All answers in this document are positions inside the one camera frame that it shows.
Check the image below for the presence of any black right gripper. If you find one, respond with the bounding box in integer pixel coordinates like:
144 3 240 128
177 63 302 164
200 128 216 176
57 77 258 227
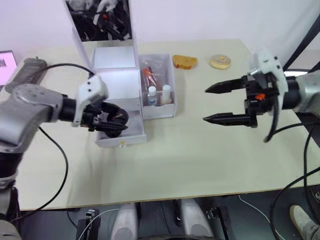
202 73 280 130

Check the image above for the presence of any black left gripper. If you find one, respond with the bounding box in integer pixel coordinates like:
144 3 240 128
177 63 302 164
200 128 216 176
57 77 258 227
81 101 129 133

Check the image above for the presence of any black round compact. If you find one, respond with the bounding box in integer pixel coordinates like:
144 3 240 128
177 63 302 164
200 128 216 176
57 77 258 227
103 107 130 139

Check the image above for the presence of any white drawer with gold knob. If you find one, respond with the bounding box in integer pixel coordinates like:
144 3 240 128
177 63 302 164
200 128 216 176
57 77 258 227
95 109 148 149

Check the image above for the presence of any white mirror makeup organizer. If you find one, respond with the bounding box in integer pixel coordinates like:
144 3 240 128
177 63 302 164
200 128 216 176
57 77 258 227
62 0 178 120

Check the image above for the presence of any packaged pink brush set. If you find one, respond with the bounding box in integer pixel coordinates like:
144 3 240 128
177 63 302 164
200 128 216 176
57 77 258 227
140 55 166 94

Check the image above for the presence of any glazed doughnut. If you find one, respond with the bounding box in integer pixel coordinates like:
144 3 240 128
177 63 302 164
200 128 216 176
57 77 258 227
209 54 232 70

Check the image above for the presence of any clear bottle with blue label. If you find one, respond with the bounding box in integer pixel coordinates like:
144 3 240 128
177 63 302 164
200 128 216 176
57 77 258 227
146 85 158 106

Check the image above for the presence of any white capped bottle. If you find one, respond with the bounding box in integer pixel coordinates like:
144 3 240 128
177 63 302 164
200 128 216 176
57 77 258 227
161 84 173 105

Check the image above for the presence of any toast slice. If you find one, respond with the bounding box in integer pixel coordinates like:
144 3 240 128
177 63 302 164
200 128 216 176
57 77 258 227
172 54 199 70

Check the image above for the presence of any silver rounded robot shell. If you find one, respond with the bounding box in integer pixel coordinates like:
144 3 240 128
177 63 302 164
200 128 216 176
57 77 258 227
179 198 215 238
113 202 139 240

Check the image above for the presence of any black robot pelvis block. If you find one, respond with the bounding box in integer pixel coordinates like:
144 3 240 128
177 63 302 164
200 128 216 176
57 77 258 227
137 199 182 240

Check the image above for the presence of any laptop with lit screen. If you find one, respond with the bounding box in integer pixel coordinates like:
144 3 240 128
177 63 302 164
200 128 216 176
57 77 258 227
0 49 18 87

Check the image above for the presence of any white sneaker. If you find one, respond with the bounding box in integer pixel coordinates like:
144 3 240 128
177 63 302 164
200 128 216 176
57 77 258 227
289 204 320 240

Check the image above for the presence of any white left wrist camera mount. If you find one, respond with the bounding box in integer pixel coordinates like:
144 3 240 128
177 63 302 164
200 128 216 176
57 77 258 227
71 74 110 128

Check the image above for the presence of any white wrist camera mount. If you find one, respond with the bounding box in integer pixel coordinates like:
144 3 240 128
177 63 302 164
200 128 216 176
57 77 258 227
71 74 110 128
249 48 289 118

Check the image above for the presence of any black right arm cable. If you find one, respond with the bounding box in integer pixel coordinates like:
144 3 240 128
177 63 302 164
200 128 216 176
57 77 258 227
263 94 320 191

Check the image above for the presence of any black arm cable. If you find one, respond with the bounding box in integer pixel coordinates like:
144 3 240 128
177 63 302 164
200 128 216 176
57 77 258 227
263 94 320 191
37 63 96 76

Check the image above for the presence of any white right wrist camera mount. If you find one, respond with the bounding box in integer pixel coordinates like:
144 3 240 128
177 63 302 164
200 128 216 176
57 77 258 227
249 48 289 118

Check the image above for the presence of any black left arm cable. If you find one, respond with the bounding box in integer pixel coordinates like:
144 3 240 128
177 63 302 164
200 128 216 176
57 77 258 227
37 63 96 76

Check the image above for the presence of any thin white cable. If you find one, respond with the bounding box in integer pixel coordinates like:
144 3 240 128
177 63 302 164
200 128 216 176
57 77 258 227
237 194 286 240
81 208 121 240

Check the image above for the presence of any black metal frame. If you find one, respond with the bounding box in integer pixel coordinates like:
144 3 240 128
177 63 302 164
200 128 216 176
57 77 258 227
283 11 320 73

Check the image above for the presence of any black clamp bracket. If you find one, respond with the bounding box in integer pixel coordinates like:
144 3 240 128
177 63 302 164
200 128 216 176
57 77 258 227
76 208 101 240
206 206 237 240

